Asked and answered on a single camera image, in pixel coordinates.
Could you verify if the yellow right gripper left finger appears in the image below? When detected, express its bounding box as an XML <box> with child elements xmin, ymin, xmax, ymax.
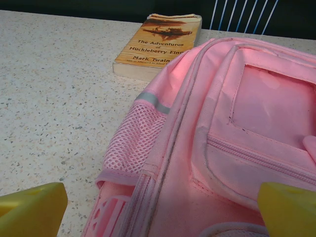
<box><xmin>0</xmin><ymin>182</ymin><xmax>69</xmax><ymax>237</ymax></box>

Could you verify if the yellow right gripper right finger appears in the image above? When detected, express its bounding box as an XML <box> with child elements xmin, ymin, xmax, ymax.
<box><xmin>256</xmin><ymin>182</ymin><xmax>316</xmax><ymax>237</ymax></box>

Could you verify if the pink student backpack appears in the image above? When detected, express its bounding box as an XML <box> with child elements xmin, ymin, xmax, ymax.
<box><xmin>81</xmin><ymin>37</ymin><xmax>316</xmax><ymax>237</ymax></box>

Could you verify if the Huckleberry Finn paperback book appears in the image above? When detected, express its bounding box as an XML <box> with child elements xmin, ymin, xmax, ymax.
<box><xmin>113</xmin><ymin>13</ymin><xmax>203</xmax><ymax>81</ymax></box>

